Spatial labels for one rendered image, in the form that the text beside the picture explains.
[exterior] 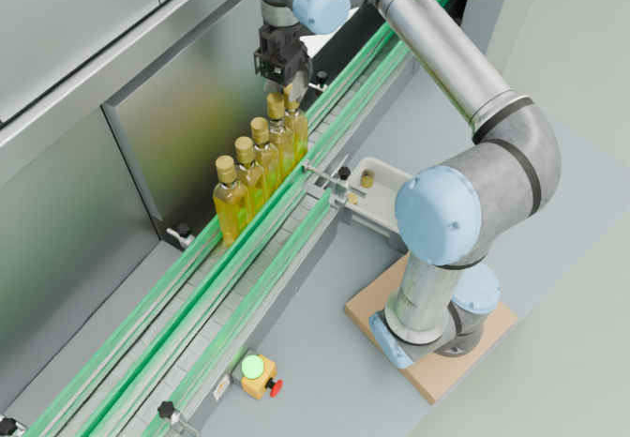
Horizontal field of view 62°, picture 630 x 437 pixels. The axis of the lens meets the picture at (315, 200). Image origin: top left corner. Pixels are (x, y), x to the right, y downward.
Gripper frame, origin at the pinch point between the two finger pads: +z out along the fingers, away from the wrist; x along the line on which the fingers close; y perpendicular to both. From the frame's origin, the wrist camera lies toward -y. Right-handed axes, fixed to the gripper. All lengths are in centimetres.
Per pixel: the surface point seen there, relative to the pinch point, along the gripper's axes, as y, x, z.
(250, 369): 46, 19, 30
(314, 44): -29.5, -11.6, 12.7
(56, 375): 67, -13, 27
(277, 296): 30.9, 15.0, 27.8
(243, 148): 18.7, 0.8, -0.9
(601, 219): -38, 74, 40
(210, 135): 13.9, -12.2, 7.6
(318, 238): 13.6, 15.3, 27.7
